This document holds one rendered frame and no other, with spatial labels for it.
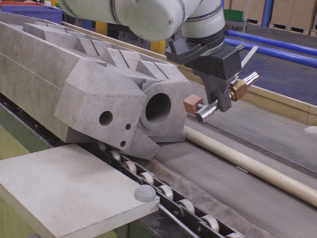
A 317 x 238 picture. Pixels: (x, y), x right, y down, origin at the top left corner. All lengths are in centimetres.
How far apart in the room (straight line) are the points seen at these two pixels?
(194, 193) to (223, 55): 31
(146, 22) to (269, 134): 75
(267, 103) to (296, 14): 970
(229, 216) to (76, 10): 49
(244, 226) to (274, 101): 79
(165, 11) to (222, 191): 45
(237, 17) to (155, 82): 947
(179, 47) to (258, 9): 1114
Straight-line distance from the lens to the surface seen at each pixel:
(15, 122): 127
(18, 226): 143
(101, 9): 74
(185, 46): 82
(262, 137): 130
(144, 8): 67
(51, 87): 104
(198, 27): 81
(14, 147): 131
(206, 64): 87
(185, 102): 96
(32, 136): 116
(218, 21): 82
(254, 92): 161
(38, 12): 276
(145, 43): 654
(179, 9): 68
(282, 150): 124
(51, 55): 105
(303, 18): 1114
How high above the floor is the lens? 120
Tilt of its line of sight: 20 degrees down
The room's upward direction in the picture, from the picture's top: 6 degrees clockwise
